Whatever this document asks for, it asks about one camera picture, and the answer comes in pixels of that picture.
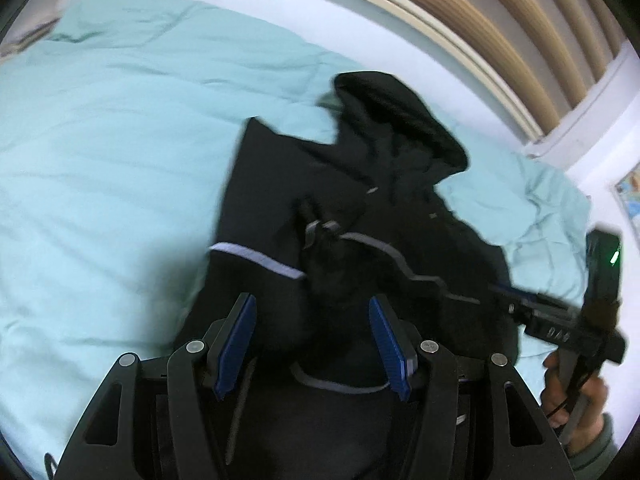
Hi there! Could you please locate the black hooded jacket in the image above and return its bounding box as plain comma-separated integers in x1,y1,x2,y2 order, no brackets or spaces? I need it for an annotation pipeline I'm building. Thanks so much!
177,72,518,479

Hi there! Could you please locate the person's right hand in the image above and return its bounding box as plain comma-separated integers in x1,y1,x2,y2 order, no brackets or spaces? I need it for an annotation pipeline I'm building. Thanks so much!
540,349,609,456

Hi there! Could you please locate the black tracker with green light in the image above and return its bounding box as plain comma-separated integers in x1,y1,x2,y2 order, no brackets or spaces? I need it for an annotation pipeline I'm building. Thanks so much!
582,229,622,332

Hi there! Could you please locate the white bed sheet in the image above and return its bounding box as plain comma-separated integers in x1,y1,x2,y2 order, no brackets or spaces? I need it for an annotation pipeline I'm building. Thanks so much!
74,0,536,143

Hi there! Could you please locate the light teal duvet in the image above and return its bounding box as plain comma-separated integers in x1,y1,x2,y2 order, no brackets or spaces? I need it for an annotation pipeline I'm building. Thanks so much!
1,0,588,479

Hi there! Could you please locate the wooden slatted headboard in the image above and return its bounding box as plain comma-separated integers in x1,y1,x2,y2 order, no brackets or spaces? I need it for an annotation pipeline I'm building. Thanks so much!
405,0,629,155

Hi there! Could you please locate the black cable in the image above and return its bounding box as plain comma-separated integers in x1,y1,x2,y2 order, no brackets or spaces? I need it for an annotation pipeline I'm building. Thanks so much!
544,393,572,421

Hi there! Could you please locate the wall map poster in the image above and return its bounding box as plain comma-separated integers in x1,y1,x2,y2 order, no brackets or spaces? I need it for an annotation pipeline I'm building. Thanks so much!
614,164,640,240

